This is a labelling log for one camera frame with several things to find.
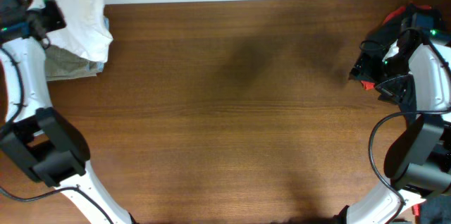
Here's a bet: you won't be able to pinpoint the white t-shirt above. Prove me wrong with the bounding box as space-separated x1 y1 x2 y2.
48 0 113 63

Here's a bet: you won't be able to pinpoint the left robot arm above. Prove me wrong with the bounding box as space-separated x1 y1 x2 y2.
1 0 135 223

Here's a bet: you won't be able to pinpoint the folded khaki trousers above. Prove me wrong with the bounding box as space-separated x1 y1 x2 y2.
45 15 113 81

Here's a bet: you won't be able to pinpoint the black and red shirt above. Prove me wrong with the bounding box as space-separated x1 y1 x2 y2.
348 4 451 224

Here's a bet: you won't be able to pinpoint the right black cable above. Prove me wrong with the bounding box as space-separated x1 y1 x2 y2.
358 28 451 224

